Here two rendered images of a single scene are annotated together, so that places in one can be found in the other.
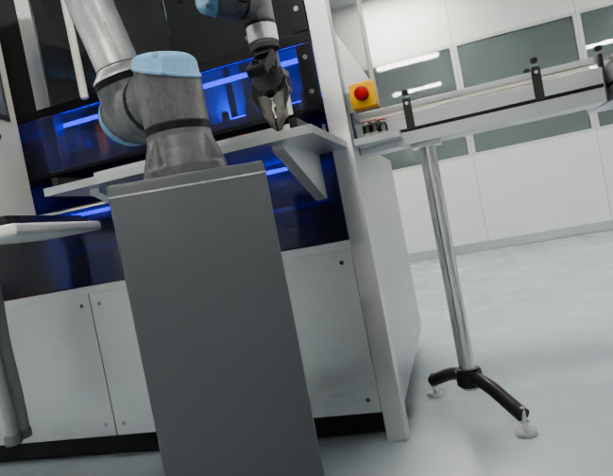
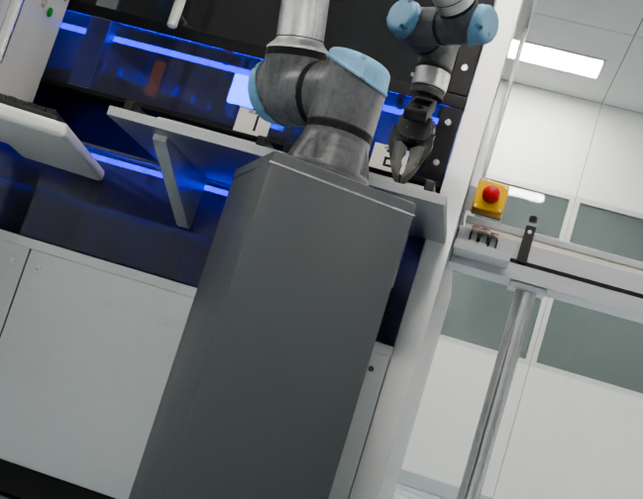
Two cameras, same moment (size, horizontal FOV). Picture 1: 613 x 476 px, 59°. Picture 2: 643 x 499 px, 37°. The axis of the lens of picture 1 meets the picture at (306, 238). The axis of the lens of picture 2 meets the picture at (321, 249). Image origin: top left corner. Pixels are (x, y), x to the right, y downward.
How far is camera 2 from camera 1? 73 cm
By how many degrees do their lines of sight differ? 11
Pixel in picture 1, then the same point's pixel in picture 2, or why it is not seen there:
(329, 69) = (468, 149)
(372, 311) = (377, 443)
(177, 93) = (365, 101)
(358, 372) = not seen: outside the picture
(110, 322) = (38, 297)
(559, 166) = (640, 443)
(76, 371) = not seen: outside the picture
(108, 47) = (307, 20)
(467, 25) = (606, 184)
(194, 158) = (350, 167)
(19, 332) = not seen: outside the picture
